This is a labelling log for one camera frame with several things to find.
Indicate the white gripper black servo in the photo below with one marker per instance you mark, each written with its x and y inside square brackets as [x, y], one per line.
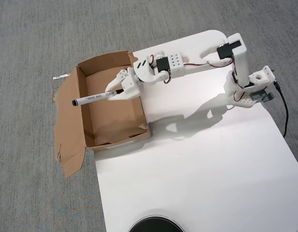
[127, 85]

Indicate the white marker pen black cap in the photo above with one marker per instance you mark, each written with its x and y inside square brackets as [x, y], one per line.
[91, 99]

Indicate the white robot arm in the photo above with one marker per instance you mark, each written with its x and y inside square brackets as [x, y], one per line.
[241, 62]

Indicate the open brown cardboard box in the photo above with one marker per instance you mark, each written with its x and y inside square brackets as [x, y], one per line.
[110, 120]

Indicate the white paper strip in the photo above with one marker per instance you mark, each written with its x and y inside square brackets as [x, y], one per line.
[61, 76]

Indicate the black round disc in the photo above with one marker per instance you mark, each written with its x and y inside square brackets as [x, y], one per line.
[155, 224]

